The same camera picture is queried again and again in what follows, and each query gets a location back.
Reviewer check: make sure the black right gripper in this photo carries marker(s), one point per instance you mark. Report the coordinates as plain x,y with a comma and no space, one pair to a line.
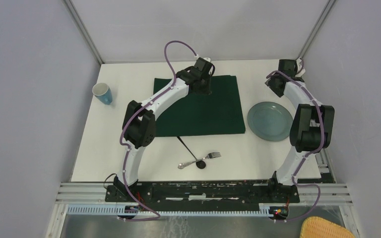
271,82

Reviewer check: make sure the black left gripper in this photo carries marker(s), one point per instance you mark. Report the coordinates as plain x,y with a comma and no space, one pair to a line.
207,90

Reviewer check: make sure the teal ceramic dinner plate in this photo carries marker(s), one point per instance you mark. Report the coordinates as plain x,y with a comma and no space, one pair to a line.
270,121

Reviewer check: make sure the dark green cloth placemat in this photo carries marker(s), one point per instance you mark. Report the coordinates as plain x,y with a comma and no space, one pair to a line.
218,113

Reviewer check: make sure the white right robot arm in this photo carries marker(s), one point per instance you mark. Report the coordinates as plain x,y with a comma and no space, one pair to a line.
311,128

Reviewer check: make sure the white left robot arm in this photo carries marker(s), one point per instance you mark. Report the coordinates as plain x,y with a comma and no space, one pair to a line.
139,127

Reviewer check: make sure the black spoon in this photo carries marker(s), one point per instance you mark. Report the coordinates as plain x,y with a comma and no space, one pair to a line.
200,164

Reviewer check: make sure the silver fork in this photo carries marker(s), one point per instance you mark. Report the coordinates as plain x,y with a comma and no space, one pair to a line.
208,156

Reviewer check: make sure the blue ceramic mug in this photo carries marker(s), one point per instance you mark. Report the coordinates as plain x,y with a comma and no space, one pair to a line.
103,93

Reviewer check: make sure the yellow woven basket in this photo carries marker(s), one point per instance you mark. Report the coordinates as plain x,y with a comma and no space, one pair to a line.
317,227

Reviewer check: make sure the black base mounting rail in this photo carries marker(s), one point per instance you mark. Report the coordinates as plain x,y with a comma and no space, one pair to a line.
201,196

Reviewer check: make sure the aluminium frame rails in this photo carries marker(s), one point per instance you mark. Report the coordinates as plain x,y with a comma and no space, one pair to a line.
80,211

